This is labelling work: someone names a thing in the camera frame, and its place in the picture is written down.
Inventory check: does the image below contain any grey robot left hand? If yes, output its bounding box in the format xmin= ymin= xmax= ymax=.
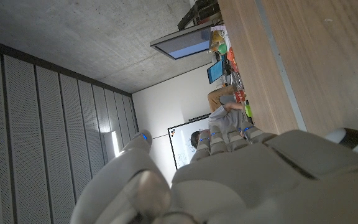
xmin=70 ymin=121 xmax=358 ymax=224

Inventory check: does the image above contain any white black game controller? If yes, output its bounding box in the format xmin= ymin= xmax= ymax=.
xmin=323 ymin=127 xmax=358 ymax=160

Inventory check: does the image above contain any seated person in grey shirt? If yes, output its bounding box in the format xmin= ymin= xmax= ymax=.
xmin=190 ymin=85 xmax=249 ymax=150

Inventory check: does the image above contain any open laptop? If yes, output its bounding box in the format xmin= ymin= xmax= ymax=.
xmin=206 ymin=60 xmax=225 ymax=85

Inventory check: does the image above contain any ceiling light strip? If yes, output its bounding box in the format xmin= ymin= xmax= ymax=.
xmin=110 ymin=130 xmax=121 ymax=158

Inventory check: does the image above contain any black computer monitor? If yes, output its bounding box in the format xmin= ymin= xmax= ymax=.
xmin=150 ymin=22 xmax=213 ymax=60

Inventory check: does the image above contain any whiteboard with black frame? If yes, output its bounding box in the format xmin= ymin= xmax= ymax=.
xmin=167 ymin=116 xmax=211 ymax=170

